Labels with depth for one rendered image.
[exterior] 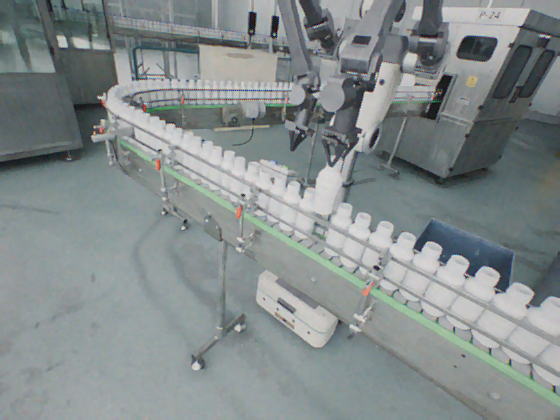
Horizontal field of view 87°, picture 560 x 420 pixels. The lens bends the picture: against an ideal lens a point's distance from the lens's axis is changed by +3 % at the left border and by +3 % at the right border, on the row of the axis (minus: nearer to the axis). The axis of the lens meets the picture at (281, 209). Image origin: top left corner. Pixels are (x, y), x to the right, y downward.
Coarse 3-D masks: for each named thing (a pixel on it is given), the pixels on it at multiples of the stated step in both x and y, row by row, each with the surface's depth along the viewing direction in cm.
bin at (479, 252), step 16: (432, 224) 127; (416, 240) 110; (432, 240) 129; (448, 240) 125; (464, 240) 121; (480, 240) 117; (448, 256) 127; (464, 256) 123; (480, 256) 119; (496, 256) 116; (512, 256) 109; (512, 272) 101; (496, 288) 108
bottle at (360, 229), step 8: (360, 216) 80; (368, 216) 79; (352, 224) 81; (360, 224) 78; (368, 224) 78; (352, 232) 79; (360, 232) 78; (368, 232) 79; (352, 240) 79; (344, 248) 83; (352, 248) 80; (360, 248) 80; (352, 256) 82; (360, 256) 82; (344, 264) 84; (352, 264) 83
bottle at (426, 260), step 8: (424, 248) 70; (432, 248) 72; (440, 248) 70; (416, 256) 73; (424, 256) 70; (432, 256) 69; (416, 264) 71; (424, 264) 70; (432, 264) 70; (408, 272) 74; (432, 272) 70; (408, 280) 74; (416, 280) 73; (424, 280) 72; (416, 288) 74; (424, 288) 73; (408, 296) 76
